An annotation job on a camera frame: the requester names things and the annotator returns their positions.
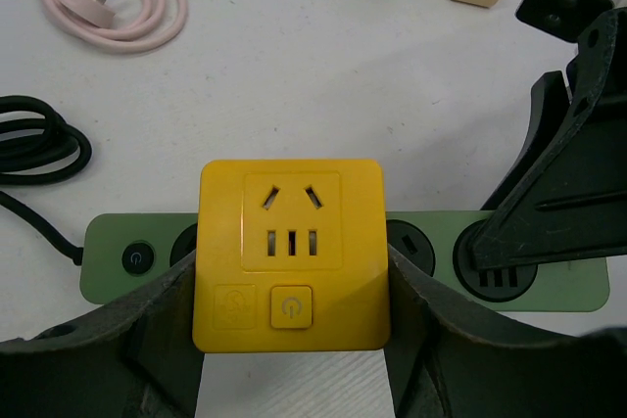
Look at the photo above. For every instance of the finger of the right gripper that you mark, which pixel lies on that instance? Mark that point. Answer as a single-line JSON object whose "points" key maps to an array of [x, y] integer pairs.
{"points": [[549, 105], [572, 202]]}

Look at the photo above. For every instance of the yellow cube adapter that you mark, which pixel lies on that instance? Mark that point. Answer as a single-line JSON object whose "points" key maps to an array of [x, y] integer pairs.
{"points": [[291, 256]]}

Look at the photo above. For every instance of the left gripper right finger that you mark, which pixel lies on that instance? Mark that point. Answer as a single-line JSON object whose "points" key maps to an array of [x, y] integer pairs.
{"points": [[450, 357]]}

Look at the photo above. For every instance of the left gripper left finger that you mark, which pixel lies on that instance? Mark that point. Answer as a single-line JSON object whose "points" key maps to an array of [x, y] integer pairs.
{"points": [[132, 357]]}

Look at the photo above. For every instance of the green power strip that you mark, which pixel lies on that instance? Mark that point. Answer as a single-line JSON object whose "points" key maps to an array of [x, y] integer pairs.
{"points": [[123, 251]]}

